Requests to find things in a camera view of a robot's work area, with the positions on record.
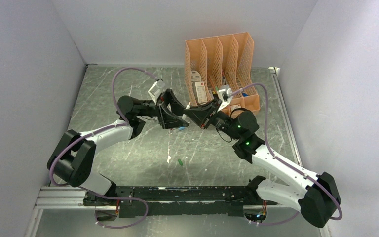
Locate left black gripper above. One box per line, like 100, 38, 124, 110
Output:
138, 89, 189, 130

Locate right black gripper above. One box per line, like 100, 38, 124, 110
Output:
184, 98, 241, 141

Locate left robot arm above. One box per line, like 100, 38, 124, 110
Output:
47, 89, 188, 205

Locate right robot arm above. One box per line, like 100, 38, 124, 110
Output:
183, 99, 342, 228

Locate pens in organizer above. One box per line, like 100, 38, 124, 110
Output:
207, 70, 227, 94

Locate white red box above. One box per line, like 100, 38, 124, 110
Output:
192, 81, 208, 104

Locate grey stationery blister pack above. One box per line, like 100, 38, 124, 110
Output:
190, 70, 202, 82

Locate orange plastic file organizer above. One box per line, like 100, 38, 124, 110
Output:
184, 32, 254, 106

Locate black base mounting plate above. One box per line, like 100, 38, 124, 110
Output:
83, 186, 265, 218

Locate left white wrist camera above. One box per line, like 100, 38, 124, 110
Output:
148, 79, 167, 103

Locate white corner bracket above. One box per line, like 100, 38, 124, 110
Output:
268, 67, 280, 76

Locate aluminium frame rail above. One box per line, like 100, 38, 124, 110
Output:
36, 181, 316, 210

